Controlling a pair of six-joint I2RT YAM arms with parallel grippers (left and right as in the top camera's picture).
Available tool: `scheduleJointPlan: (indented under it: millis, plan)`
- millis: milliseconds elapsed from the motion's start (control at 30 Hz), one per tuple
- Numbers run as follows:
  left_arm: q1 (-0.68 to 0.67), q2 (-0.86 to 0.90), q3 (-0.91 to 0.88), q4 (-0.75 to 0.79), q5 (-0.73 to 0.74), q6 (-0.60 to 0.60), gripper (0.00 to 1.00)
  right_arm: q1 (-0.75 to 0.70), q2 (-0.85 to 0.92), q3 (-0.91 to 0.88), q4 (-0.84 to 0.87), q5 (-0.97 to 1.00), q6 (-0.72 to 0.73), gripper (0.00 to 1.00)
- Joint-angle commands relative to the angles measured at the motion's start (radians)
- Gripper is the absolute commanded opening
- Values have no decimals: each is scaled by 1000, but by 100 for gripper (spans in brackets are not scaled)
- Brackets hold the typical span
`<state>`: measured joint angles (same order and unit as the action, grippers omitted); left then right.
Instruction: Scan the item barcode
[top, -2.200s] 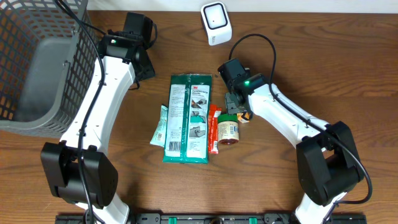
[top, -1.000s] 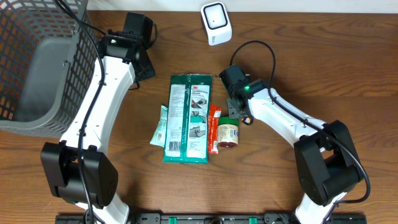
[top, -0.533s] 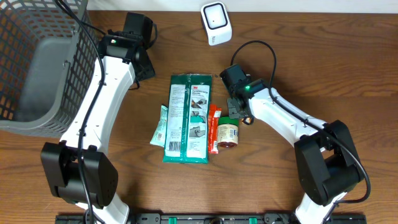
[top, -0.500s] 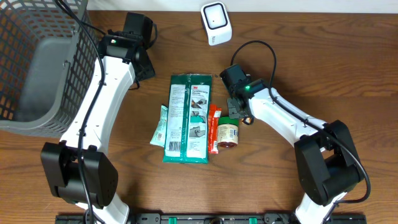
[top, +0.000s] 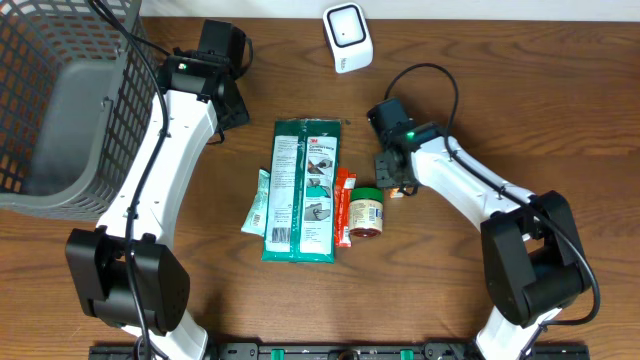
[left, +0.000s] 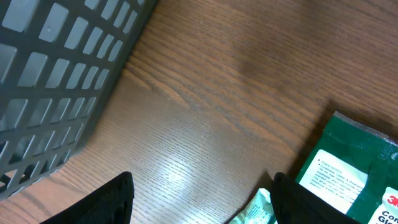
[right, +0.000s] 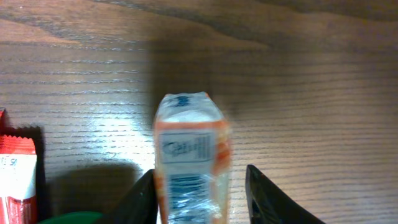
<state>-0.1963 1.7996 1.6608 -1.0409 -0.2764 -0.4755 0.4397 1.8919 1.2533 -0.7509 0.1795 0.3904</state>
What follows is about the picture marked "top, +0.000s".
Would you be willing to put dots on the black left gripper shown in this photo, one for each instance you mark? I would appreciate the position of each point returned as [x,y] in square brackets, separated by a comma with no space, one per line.
[240,115]

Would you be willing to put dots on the white barcode scanner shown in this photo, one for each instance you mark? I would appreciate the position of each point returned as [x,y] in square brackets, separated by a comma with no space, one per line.
[348,38]

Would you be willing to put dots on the orange snack packet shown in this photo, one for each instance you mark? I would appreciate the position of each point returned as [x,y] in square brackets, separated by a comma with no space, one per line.
[395,193]

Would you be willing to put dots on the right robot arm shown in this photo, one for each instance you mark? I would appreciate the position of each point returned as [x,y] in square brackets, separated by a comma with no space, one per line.
[534,262]

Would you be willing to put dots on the pale green wet wipes pack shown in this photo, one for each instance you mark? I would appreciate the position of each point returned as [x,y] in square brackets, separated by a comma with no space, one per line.
[255,222]

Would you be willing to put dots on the green 3M gloves package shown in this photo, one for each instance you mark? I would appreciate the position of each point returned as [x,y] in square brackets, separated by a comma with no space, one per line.
[300,208]

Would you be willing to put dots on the green-lidded seasoning jar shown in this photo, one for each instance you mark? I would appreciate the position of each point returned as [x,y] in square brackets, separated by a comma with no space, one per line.
[366,212]

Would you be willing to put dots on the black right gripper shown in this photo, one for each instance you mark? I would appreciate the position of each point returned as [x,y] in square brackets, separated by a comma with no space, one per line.
[382,178]

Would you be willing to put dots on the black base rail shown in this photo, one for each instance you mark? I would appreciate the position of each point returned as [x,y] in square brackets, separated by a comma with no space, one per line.
[431,351]

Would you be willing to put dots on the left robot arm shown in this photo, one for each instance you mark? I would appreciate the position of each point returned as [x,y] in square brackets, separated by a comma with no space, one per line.
[125,272]

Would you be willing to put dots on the grey plastic mesh basket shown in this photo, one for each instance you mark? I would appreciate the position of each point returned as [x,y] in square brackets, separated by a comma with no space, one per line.
[75,105]

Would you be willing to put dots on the red white sachet stick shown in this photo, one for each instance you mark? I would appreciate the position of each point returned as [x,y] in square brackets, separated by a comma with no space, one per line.
[345,183]

